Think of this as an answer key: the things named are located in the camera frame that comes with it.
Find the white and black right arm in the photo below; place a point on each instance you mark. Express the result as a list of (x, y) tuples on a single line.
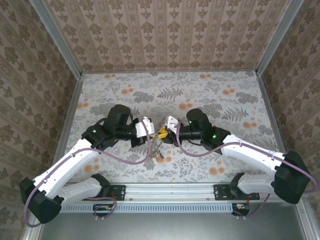
[(250, 152)]

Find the aluminium corner post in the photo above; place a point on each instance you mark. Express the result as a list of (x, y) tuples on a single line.
[(277, 37), (61, 42)]

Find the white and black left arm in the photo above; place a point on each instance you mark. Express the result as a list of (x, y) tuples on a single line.
[(65, 165)]

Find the large grey keyring with keys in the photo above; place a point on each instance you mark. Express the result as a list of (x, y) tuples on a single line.
[(156, 148)]

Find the long aluminium base rail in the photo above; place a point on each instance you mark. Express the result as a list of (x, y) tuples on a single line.
[(170, 191)]

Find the thin aluminium wall rail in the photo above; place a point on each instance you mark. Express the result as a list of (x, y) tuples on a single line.
[(170, 71)]

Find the aluminium side rail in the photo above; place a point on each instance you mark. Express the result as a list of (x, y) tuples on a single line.
[(74, 100), (271, 112)]

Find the grey metal panel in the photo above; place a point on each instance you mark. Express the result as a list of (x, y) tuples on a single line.
[(162, 227)]

